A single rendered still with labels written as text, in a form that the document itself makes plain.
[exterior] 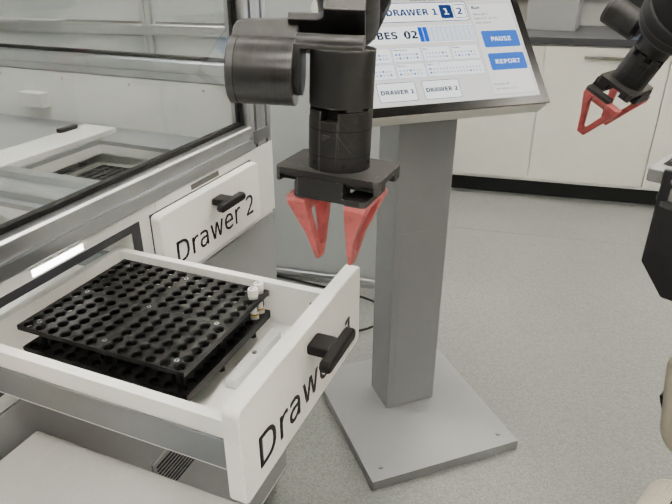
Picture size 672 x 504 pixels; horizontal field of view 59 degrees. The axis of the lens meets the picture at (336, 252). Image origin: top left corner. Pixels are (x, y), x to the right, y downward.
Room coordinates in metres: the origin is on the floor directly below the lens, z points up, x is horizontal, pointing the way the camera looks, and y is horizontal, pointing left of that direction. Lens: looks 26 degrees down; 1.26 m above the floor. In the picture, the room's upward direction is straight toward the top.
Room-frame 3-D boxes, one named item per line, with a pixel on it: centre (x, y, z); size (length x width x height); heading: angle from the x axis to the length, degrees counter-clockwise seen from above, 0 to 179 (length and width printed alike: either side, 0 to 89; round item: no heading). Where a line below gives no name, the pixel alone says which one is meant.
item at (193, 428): (0.60, 0.23, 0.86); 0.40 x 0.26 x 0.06; 67
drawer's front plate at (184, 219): (0.93, 0.21, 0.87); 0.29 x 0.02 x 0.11; 157
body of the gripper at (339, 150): (0.53, 0.00, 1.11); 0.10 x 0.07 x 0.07; 67
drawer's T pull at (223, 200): (0.92, 0.18, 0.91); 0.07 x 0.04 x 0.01; 157
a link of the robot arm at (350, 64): (0.53, 0.00, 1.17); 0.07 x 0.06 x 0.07; 85
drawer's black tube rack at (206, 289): (0.59, 0.22, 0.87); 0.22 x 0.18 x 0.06; 67
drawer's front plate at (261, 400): (0.52, 0.03, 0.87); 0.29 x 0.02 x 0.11; 157
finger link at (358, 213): (0.53, 0.00, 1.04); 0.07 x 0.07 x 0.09; 67
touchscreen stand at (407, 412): (1.44, -0.22, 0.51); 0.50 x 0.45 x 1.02; 20
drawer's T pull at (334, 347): (0.51, 0.01, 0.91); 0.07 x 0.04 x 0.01; 157
